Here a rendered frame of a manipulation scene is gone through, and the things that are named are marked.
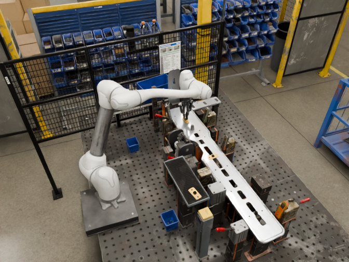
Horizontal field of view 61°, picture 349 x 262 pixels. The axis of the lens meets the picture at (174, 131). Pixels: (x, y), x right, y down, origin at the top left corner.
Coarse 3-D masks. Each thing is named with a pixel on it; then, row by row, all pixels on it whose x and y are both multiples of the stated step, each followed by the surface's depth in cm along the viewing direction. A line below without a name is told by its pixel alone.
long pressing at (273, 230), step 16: (176, 112) 259; (192, 112) 258; (208, 144) 228; (208, 160) 215; (224, 160) 215; (224, 176) 203; (240, 176) 203; (240, 208) 184; (256, 208) 183; (256, 224) 175; (272, 224) 175; (272, 240) 168
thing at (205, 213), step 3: (207, 207) 166; (201, 210) 164; (204, 210) 164; (207, 210) 164; (201, 213) 163; (204, 213) 163; (207, 213) 163; (210, 213) 163; (201, 216) 162; (204, 216) 161; (207, 216) 161; (210, 216) 162
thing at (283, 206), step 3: (285, 201) 174; (282, 204) 175; (285, 204) 173; (288, 204) 174; (279, 207) 178; (282, 207) 175; (285, 207) 174; (279, 210) 178; (282, 210) 176; (276, 213) 181; (279, 213) 178; (282, 213) 177; (279, 216) 179
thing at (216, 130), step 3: (210, 129) 242; (213, 129) 242; (216, 129) 242; (210, 132) 243; (213, 132) 241; (216, 132) 242; (210, 135) 245; (213, 135) 243; (216, 135) 244; (213, 138) 245; (216, 138) 246; (216, 141) 250; (210, 153) 257
